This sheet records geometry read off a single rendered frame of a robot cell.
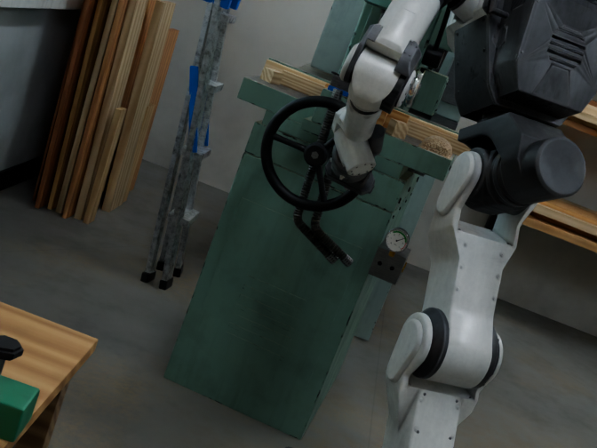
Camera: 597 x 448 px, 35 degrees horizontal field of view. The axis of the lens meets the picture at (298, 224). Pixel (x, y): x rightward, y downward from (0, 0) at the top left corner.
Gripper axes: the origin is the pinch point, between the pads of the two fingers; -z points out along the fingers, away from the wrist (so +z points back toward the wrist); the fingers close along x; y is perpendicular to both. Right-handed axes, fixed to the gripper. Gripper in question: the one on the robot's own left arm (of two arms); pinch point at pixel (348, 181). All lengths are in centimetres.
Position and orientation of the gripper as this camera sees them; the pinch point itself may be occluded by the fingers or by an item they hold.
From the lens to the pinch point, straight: 225.9
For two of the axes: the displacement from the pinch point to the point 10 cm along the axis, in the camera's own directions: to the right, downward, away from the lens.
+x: 8.7, 4.6, -1.7
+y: 4.9, -8.3, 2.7
